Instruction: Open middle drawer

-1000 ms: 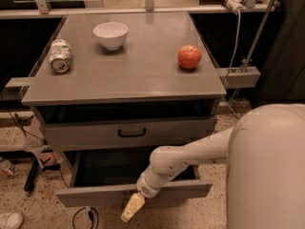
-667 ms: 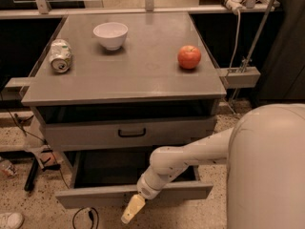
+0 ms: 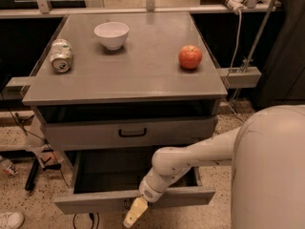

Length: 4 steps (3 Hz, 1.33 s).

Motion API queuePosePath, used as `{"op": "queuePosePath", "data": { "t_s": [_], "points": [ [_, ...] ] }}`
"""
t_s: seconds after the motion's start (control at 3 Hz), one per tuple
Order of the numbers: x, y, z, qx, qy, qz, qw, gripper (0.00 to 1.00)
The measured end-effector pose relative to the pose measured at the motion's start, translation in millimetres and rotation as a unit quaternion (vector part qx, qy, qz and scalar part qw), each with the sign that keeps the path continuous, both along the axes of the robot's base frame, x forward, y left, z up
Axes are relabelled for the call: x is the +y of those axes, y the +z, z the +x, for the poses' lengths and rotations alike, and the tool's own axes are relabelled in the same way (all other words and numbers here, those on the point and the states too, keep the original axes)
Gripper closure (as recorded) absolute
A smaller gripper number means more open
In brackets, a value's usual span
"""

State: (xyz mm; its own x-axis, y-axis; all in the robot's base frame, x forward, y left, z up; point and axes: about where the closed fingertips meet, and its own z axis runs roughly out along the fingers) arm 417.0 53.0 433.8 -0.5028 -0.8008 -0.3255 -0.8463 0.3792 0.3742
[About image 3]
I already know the grey drawer cabinet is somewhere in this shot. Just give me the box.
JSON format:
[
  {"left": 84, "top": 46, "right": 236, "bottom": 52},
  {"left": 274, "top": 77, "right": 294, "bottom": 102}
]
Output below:
[{"left": 21, "top": 11, "right": 229, "bottom": 155}]

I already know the grey top drawer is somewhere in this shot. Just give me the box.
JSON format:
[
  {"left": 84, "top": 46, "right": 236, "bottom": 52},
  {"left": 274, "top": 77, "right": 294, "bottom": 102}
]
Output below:
[{"left": 43, "top": 116, "right": 217, "bottom": 151}]

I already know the plastic bottle on floor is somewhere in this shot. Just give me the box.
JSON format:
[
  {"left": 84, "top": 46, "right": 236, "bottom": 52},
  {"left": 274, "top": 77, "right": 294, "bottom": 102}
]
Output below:
[{"left": 0, "top": 156, "right": 17, "bottom": 176}]

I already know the white shoe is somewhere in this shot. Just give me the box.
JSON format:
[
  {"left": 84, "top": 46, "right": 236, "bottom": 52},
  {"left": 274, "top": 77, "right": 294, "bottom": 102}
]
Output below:
[{"left": 0, "top": 212, "right": 25, "bottom": 229}]

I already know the metal diagonal rod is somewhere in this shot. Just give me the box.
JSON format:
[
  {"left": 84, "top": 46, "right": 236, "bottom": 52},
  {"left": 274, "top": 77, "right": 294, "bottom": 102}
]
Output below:
[{"left": 229, "top": 0, "right": 276, "bottom": 107}]

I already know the grey metal bracket block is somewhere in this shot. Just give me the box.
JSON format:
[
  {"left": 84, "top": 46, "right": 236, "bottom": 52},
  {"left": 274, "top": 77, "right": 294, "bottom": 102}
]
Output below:
[{"left": 218, "top": 67, "right": 261, "bottom": 89}]

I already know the white ceramic bowl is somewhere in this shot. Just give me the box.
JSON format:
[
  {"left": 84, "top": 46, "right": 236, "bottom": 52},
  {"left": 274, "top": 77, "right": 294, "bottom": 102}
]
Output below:
[{"left": 93, "top": 22, "right": 129, "bottom": 50}]

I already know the red apple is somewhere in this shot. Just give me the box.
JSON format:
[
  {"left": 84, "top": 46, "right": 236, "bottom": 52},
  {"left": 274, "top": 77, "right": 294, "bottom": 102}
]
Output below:
[{"left": 178, "top": 45, "right": 202, "bottom": 70}]

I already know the grey drawer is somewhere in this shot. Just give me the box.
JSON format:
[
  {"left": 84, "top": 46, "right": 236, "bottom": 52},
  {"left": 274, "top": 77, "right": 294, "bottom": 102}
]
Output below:
[
  {"left": 54, "top": 146, "right": 215, "bottom": 214},
  {"left": 43, "top": 116, "right": 217, "bottom": 151}
]

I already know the black floor cable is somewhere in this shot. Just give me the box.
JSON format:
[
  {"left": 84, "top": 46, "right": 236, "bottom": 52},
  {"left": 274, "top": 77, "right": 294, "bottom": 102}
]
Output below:
[{"left": 0, "top": 93, "right": 100, "bottom": 229}]

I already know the black handled tool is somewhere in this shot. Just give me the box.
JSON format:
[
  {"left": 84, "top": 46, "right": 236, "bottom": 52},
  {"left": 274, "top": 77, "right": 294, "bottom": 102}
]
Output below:
[{"left": 25, "top": 157, "right": 61, "bottom": 192}]

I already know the white power cable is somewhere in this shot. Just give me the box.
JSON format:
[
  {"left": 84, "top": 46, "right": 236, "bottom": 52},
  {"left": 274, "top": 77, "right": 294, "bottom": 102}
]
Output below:
[{"left": 222, "top": 9, "right": 248, "bottom": 81}]

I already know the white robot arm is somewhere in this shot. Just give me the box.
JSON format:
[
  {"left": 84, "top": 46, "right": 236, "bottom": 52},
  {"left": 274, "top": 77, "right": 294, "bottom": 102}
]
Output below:
[{"left": 124, "top": 105, "right": 305, "bottom": 229}]

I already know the crushed soda can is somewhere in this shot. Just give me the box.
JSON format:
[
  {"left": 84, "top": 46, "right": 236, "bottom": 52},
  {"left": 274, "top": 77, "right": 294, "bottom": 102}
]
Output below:
[{"left": 50, "top": 39, "right": 72, "bottom": 73}]

